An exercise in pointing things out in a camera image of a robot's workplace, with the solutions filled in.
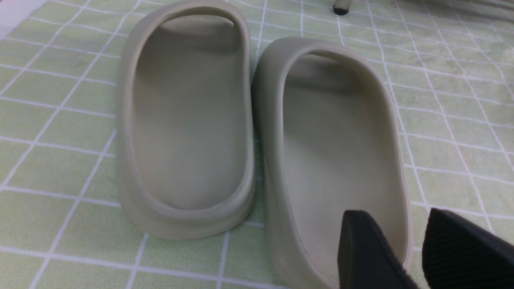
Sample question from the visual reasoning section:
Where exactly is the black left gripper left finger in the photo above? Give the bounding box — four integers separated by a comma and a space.
337, 210, 419, 289

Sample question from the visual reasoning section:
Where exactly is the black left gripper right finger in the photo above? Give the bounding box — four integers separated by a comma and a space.
422, 208, 514, 289

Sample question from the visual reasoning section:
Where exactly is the silver metal shoe rack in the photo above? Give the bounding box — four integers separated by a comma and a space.
332, 0, 353, 15

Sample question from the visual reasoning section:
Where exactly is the tan right slipper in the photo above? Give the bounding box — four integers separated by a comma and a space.
251, 37, 413, 289

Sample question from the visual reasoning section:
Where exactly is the tan slipper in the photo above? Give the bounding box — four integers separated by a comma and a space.
251, 37, 413, 289
115, 0, 256, 240

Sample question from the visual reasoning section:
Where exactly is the green checkered tablecloth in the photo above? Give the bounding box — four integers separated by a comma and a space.
0, 0, 514, 289

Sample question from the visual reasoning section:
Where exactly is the tan left slipper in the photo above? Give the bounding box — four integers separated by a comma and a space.
115, 0, 256, 240

